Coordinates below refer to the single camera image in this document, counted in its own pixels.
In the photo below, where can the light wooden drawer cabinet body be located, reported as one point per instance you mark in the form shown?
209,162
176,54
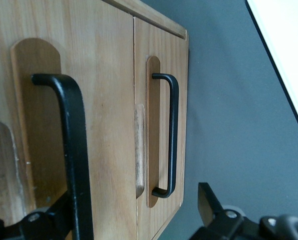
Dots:
163,21

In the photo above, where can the cream white plastic tray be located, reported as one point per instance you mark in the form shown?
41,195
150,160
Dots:
289,50

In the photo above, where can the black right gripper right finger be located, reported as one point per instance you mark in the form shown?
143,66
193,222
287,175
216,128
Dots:
209,207

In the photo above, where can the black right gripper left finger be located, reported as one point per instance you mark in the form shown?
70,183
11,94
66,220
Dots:
53,220

